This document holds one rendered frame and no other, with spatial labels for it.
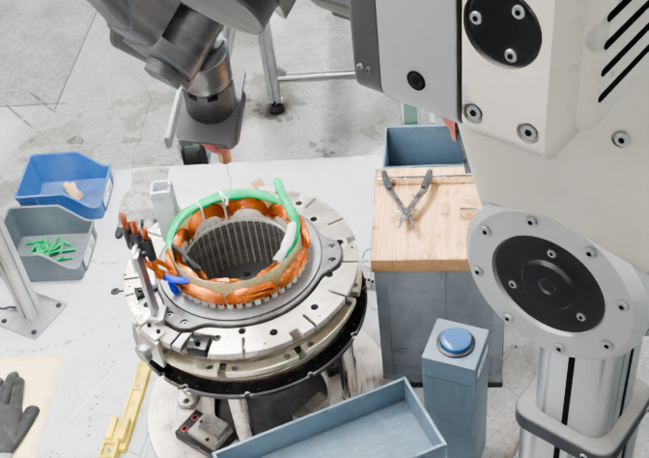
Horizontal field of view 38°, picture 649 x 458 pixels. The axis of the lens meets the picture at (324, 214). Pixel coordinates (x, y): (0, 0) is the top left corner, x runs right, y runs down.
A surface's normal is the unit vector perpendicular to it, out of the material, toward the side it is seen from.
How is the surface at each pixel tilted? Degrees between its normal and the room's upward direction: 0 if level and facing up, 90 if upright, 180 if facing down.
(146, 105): 0
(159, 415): 0
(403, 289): 90
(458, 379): 90
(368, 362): 0
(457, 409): 90
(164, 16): 78
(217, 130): 24
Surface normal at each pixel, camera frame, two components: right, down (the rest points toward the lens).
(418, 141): -0.07, 0.67
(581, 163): -0.56, 0.78
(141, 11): 0.65, 0.28
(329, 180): -0.10, -0.74
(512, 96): -0.63, 0.56
